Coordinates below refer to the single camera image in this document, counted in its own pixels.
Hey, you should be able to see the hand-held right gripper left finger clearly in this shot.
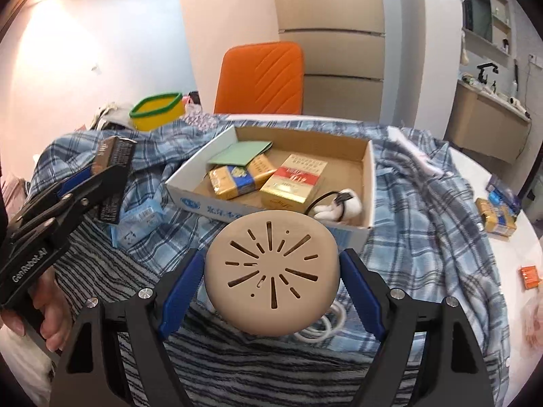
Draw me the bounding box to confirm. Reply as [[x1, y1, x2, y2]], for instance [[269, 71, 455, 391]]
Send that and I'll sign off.
[[51, 248, 206, 407]]

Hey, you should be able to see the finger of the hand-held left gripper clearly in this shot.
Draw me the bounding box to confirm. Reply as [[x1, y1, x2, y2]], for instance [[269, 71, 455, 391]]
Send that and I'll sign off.
[[23, 161, 131, 226], [24, 168, 93, 218]]

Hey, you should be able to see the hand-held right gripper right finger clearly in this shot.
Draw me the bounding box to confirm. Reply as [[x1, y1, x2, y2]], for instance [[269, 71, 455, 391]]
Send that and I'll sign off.
[[338, 248, 495, 407]]

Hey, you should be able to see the brown printed carton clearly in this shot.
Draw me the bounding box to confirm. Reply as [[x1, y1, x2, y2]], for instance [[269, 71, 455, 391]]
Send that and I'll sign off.
[[91, 136, 138, 225]]

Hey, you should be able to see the round beige vented disc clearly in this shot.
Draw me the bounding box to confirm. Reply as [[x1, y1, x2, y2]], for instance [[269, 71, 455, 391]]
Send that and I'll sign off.
[[204, 210, 340, 335]]

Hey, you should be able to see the white charger with black cable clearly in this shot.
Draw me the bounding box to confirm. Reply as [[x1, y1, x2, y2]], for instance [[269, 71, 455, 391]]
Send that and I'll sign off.
[[304, 187, 364, 224]]

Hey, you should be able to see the shallow cardboard box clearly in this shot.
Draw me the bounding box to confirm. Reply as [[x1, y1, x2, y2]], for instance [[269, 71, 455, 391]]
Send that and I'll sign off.
[[165, 125, 377, 252]]

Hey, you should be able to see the yellow and blue cigarette pack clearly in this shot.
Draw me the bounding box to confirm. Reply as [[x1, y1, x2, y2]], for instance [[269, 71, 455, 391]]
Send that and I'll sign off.
[[208, 155, 278, 200]]

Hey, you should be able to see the green snap pouch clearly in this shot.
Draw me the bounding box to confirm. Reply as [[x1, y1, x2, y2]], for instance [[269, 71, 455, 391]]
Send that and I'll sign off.
[[208, 141, 274, 166]]

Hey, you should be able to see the red and gold cigarette pack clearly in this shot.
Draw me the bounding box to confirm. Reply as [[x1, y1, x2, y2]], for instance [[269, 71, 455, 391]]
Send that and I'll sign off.
[[259, 155, 325, 213]]

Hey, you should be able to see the person's left hand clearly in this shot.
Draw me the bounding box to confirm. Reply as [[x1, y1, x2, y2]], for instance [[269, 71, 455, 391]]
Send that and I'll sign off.
[[0, 266, 72, 353]]

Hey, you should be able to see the blue tissue packet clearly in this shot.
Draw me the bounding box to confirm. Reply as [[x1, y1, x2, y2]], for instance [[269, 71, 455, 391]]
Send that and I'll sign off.
[[111, 201, 164, 247]]

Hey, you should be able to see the pile of pale clothes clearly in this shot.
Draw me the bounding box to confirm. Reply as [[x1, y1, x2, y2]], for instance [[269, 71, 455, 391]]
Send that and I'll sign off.
[[91, 102, 136, 130]]

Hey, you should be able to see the yellow basket with green rim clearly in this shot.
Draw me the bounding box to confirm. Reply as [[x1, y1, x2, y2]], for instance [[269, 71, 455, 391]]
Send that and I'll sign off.
[[129, 92, 185, 132]]

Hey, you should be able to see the grey striped cloth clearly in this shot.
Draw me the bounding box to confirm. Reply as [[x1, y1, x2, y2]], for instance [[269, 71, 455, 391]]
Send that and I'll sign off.
[[51, 216, 425, 407]]

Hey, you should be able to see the blue plaid shirt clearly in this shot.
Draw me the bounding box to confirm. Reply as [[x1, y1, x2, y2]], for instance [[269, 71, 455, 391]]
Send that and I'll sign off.
[[30, 112, 512, 407]]

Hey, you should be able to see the rhinestone sheet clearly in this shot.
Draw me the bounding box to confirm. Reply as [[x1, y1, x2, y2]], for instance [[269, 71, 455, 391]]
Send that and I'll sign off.
[[183, 112, 219, 130]]

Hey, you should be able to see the yellow and blue snack pack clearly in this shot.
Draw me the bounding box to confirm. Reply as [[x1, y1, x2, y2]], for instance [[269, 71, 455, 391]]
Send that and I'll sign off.
[[475, 197, 518, 237]]

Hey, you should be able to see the small orange packet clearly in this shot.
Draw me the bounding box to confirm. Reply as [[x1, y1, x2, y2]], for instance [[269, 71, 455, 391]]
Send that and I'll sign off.
[[521, 265, 543, 290]]

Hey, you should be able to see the small blue box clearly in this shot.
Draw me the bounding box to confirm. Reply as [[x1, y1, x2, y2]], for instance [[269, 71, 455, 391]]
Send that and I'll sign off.
[[486, 182, 522, 215]]

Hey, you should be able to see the orange quilted chair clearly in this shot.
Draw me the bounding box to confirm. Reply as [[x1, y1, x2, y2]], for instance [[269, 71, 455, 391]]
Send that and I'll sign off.
[[213, 41, 305, 115]]

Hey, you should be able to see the beige vanity cabinet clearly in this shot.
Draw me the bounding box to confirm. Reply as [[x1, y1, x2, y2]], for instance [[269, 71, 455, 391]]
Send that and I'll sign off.
[[443, 80, 533, 164]]

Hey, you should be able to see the white hair dryer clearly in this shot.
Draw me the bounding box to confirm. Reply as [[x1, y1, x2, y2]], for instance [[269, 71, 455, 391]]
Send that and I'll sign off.
[[509, 97, 531, 119]]

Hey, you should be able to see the black faucet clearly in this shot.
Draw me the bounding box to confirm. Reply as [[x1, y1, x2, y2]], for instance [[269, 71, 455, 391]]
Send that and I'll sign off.
[[477, 63, 499, 85]]

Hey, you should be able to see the mirror cabinet with shelves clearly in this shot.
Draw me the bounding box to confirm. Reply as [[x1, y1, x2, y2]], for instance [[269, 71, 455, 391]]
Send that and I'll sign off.
[[460, 0, 512, 47]]

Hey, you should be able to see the white coiled cable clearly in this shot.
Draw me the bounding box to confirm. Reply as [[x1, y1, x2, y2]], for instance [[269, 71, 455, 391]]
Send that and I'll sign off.
[[293, 299, 346, 342]]

